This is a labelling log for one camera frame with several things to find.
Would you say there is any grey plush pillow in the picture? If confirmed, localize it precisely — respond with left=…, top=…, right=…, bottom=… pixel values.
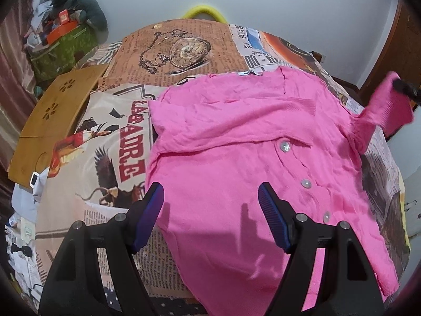
left=71, top=0, right=109, bottom=32

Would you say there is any pinkish brown curtain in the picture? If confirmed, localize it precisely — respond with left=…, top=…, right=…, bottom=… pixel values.
left=0, top=0, right=43, bottom=205

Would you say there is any wooden lap tray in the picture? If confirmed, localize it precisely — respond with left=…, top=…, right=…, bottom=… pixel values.
left=7, top=64, right=109, bottom=191

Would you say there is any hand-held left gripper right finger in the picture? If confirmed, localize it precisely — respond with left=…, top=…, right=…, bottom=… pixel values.
left=257, top=182, right=385, bottom=316

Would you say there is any green patterned bag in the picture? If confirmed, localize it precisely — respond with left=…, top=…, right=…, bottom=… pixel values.
left=29, top=23, right=99, bottom=83

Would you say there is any pink knit cardigan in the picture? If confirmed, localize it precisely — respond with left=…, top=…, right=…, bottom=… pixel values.
left=145, top=66, right=415, bottom=313

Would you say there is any yellow plastic ring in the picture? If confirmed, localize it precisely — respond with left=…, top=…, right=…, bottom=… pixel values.
left=182, top=5, right=227, bottom=23

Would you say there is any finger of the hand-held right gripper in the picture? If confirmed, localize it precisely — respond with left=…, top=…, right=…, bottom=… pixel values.
left=393, top=79, right=421, bottom=106

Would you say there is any white cloth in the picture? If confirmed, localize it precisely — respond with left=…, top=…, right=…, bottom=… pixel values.
left=11, top=171, right=50, bottom=224

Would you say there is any wooden door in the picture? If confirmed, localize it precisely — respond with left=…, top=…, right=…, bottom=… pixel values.
left=358, top=0, right=421, bottom=139

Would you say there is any printed newspaper-pattern blanket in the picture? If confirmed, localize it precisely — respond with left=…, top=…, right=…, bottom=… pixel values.
left=7, top=20, right=412, bottom=316

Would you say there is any orange box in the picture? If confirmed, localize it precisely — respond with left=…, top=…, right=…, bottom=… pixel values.
left=46, top=20, right=79, bottom=45

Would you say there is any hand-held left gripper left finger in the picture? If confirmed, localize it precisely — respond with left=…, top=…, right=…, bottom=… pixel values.
left=39, top=182, right=165, bottom=316

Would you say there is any pile of clothes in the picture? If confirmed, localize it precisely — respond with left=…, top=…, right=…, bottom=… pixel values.
left=23, top=0, right=79, bottom=47

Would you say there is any pile of papers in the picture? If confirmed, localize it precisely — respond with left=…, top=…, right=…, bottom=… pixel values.
left=5, top=214, right=47, bottom=303

